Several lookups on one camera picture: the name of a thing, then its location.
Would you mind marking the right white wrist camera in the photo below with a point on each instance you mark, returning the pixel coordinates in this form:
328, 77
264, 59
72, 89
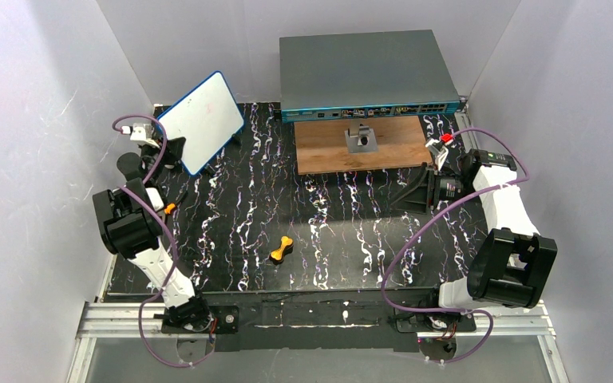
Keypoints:
439, 148

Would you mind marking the aluminium frame rail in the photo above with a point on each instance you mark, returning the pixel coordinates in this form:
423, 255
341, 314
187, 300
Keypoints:
258, 321

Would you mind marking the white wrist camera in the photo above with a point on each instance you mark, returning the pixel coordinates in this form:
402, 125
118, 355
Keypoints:
439, 148
141, 134

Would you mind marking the yellow bone-shaped eraser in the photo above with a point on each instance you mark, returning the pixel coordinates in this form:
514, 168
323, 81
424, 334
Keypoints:
286, 246

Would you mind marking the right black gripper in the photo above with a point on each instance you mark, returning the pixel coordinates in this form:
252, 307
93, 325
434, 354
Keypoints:
429, 189

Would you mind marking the wooden board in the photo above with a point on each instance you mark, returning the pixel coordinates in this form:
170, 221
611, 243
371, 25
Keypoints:
321, 146

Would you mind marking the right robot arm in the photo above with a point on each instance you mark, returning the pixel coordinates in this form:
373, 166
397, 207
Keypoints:
513, 263

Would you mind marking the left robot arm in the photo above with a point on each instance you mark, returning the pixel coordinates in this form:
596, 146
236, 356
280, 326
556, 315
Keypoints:
129, 226

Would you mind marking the grey network switch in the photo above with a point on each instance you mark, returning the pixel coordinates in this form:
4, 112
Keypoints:
364, 75

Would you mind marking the grey metal bracket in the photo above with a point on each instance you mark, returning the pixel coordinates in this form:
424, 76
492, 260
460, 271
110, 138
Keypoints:
360, 138

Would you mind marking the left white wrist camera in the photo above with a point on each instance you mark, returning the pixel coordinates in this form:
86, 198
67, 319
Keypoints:
141, 134

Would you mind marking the blue framed whiteboard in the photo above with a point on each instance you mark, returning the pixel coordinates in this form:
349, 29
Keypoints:
207, 118

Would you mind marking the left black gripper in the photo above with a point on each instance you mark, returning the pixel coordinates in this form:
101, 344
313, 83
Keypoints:
168, 151

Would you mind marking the orange handled pliers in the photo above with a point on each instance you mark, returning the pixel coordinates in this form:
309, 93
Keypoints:
171, 207

